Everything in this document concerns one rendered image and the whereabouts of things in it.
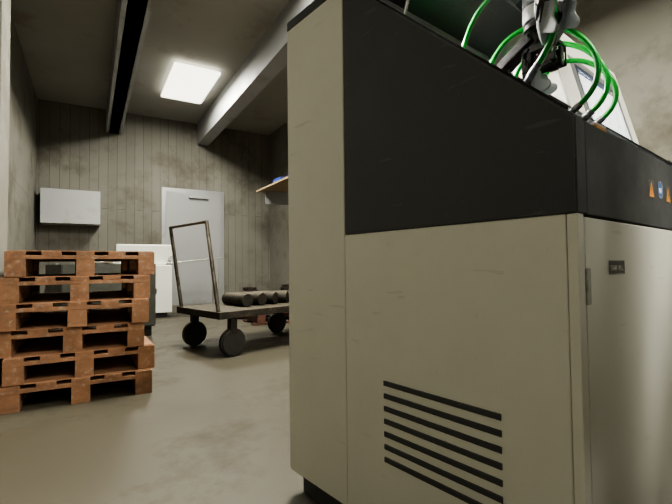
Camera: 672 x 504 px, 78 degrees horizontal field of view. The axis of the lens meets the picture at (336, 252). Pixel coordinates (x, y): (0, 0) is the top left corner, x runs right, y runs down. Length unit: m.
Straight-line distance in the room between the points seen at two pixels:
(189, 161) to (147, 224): 1.43
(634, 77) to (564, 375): 3.11
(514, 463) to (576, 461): 0.11
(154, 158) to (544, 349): 8.06
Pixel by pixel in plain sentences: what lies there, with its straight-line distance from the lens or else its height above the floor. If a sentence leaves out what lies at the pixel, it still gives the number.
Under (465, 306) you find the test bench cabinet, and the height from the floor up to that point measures 0.62.
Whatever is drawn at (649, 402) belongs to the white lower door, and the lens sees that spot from 1.14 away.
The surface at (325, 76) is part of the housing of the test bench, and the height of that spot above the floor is 1.25.
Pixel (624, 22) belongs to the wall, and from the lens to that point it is 3.93.
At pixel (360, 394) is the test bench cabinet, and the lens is 1.13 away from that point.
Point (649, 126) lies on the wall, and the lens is 3.61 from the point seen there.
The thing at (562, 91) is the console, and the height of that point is 1.27.
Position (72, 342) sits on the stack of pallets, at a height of 0.32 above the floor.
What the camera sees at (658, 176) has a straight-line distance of 1.24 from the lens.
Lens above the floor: 0.71
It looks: 2 degrees up
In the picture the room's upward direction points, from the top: 1 degrees counter-clockwise
